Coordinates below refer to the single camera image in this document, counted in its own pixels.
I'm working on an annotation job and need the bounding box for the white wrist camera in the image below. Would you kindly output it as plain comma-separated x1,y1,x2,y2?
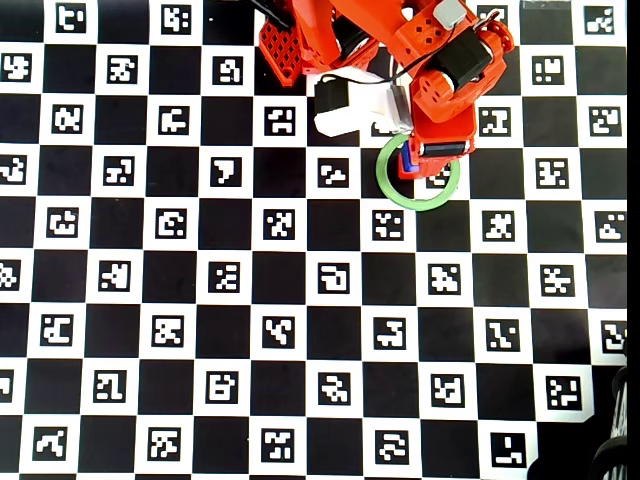
313,72,414,139

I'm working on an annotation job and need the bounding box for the black white marker checkerboard mat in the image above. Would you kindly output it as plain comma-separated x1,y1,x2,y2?
0,0,629,480

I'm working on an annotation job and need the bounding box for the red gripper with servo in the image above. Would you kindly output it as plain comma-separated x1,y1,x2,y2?
409,69,482,180

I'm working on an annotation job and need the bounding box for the red cube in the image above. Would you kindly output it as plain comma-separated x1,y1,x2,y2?
397,148,420,180

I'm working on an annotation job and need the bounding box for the black coiled stand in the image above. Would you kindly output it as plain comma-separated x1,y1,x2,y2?
592,364,630,480

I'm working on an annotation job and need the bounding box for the green ring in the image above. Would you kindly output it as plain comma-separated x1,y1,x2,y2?
375,130,461,212

